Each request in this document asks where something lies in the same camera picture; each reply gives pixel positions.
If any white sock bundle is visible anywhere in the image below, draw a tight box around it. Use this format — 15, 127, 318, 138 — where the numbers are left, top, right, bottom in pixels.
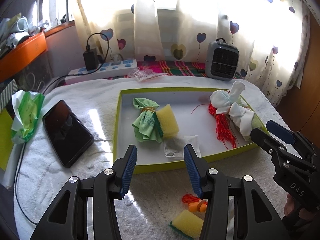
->
209, 81, 255, 138

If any red yarn tassel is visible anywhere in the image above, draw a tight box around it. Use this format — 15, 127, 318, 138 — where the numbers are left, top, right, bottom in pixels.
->
191, 102, 238, 150

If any yellow green sponge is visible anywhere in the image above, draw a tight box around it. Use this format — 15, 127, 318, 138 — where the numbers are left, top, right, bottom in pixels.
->
169, 210, 203, 239
153, 104, 180, 138

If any light green cloth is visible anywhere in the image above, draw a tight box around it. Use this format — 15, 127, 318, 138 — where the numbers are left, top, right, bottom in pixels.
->
132, 98, 162, 143

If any person's right hand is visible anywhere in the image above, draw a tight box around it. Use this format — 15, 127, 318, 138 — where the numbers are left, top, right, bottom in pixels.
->
284, 194, 310, 220

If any rolled green towel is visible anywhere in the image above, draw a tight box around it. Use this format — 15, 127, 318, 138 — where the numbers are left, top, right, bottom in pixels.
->
232, 96, 266, 141

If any black smartphone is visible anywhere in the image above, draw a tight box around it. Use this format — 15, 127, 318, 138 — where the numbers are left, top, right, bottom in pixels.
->
42, 100, 94, 168

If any lime green cardboard tray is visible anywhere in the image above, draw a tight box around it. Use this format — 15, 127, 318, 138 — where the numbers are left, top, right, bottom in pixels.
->
113, 87, 257, 174

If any small grey fan heater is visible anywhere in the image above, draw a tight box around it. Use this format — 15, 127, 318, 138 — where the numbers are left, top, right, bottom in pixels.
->
204, 38, 239, 81

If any plaid red green cloth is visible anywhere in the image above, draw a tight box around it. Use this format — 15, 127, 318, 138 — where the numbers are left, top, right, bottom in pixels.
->
137, 60, 207, 77

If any green wet wipes pack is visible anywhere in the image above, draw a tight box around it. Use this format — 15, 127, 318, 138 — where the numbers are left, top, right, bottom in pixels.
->
11, 90, 45, 144

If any white blue power strip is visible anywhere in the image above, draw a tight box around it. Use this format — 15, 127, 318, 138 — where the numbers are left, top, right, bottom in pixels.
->
65, 60, 138, 85

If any clear plastic wrapper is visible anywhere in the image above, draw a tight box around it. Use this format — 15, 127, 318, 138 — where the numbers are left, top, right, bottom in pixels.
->
128, 69, 168, 82

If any black power adapter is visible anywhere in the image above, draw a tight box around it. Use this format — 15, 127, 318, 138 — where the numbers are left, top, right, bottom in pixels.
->
83, 44, 99, 71

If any orange storage bin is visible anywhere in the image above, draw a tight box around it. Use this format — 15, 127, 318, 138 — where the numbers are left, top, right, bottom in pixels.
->
0, 32, 47, 82

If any heart pattern curtain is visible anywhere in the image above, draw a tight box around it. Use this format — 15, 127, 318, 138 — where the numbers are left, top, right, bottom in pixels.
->
69, 0, 310, 105

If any black usb cable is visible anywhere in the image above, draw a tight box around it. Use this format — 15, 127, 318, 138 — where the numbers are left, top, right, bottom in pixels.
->
14, 142, 38, 225

